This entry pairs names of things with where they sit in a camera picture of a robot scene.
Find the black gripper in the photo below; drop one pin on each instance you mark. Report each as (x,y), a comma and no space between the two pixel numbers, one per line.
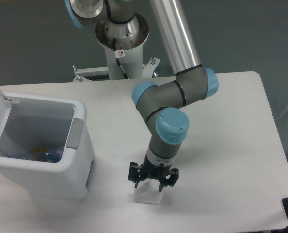
(165,175)

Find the white plastic wrapper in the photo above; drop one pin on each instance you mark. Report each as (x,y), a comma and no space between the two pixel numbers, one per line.
(148,192)

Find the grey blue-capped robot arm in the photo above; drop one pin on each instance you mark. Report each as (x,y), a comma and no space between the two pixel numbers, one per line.
(159,105)

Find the white trash can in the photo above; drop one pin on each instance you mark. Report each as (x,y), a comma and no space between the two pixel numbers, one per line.
(39,121)

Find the colourful trash inside can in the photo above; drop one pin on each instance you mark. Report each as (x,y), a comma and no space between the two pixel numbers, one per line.
(42,155)

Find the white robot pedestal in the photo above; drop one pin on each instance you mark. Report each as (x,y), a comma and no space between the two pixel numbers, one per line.
(123,45)

